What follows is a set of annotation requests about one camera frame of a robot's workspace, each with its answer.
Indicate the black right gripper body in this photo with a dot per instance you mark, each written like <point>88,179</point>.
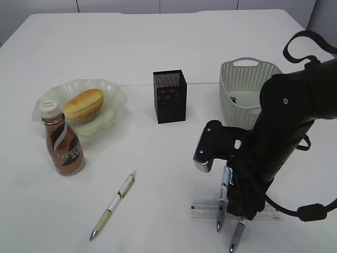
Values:
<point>252,178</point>

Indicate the transparent plastic ruler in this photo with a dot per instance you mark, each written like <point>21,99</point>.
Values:
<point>208,210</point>

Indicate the white pen beige grip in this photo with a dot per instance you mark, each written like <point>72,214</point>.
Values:
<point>113,204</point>

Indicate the yellow bread roll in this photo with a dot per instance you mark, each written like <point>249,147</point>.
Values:
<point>85,106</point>

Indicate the brown Nescafe coffee bottle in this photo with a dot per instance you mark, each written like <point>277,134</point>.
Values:
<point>62,142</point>

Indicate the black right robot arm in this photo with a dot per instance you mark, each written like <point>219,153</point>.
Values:
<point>290,103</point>

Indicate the white pen blue clip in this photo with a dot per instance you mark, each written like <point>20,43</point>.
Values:
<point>222,203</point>

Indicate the clear pen grey grip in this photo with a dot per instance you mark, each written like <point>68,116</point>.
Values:
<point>238,232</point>

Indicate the green plastic woven basket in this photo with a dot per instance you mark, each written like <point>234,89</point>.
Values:
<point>243,78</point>

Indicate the black mesh pen holder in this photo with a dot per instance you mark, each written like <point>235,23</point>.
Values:
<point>170,96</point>

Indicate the translucent green wavy plate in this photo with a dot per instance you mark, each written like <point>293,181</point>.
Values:
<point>111,111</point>

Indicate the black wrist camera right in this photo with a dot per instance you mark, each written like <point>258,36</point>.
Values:
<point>217,142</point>

